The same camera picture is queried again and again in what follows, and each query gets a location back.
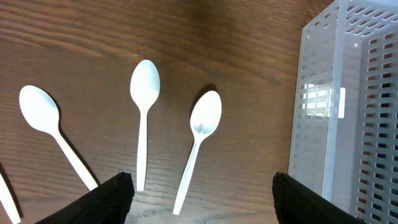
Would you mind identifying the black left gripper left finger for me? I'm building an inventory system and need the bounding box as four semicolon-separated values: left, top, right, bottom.
38;172;134;224

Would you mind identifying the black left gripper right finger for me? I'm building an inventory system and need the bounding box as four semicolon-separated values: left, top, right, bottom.
272;172;362;224

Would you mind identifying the clear plastic basket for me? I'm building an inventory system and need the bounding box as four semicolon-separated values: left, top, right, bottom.
288;0;397;224

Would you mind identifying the white plastic spoon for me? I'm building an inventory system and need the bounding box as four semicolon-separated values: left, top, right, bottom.
172;91;222;215
130;60;160;192
19;85;98;190

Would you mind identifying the white plastic utensil handle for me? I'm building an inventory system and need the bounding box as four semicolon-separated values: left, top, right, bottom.
1;173;21;224

